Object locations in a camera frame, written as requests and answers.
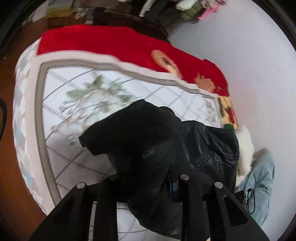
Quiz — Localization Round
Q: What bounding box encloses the white floral mat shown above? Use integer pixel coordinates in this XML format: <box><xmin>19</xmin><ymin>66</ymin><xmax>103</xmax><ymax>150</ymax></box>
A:
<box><xmin>35</xmin><ymin>54</ymin><xmax>223</xmax><ymax>241</ymax></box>

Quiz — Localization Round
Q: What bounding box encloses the black device with cord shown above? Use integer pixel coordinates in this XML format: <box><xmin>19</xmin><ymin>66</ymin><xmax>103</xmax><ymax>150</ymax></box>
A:
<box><xmin>234</xmin><ymin>189</ymin><xmax>256</xmax><ymax>215</ymax></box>

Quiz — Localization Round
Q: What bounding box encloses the black leather jacket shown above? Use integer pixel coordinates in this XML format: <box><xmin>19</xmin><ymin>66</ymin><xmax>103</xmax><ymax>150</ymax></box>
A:
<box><xmin>79</xmin><ymin>99</ymin><xmax>240</xmax><ymax>239</ymax></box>

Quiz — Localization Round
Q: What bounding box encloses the red floral blanket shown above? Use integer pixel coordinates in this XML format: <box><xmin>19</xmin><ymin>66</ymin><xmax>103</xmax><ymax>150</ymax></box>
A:
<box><xmin>37</xmin><ymin>24</ymin><xmax>238</xmax><ymax>129</ymax></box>

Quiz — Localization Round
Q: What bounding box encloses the diamond patterned bed sheet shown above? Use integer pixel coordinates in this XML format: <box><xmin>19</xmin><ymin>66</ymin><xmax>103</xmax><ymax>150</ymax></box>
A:
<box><xmin>13</xmin><ymin>40</ymin><xmax>50</xmax><ymax>215</ymax></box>

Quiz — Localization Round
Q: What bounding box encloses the pink hanger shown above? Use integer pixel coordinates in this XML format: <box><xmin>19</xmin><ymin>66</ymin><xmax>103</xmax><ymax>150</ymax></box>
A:
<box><xmin>198</xmin><ymin>0</ymin><xmax>228</xmax><ymax>20</ymax></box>

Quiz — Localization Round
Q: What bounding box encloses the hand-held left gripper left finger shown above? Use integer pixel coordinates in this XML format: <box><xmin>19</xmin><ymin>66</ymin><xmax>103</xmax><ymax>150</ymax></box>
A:
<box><xmin>28</xmin><ymin>175</ymin><xmax>119</xmax><ymax>241</ymax></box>

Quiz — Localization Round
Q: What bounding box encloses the rack of hanging clothes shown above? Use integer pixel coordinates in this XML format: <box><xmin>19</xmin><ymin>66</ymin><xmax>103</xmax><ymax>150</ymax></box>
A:
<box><xmin>72</xmin><ymin>0</ymin><xmax>229</xmax><ymax>26</ymax></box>

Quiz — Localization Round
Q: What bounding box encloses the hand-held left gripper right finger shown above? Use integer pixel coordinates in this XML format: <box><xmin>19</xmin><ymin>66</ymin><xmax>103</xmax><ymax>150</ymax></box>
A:
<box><xmin>170</xmin><ymin>174</ymin><xmax>271</xmax><ymax>241</ymax></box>

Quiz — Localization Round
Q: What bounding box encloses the olive padded jacket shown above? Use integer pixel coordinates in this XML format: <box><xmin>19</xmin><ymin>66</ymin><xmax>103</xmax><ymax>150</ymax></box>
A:
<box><xmin>178</xmin><ymin>2</ymin><xmax>208</xmax><ymax>22</ymax></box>

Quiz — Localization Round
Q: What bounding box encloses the white fluffy folded garment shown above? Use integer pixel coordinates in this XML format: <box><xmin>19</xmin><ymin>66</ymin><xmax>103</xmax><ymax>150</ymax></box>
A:
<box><xmin>235</xmin><ymin>125</ymin><xmax>255</xmax><ymax>183</ymax></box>

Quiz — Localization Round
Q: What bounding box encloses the black curved strap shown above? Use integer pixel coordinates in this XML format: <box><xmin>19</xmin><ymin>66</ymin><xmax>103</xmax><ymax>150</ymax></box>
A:
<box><xmin>0</xmin><ymin>98</ymin><xmax>8</xmax><ymax>142</ymax></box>

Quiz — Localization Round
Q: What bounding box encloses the light blue denim garment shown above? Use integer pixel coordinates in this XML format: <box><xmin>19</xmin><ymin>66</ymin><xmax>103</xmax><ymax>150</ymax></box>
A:
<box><xmin>237</xmin><ymin>148</ymin><xmax>275</xmax><ymax>227</ymax></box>

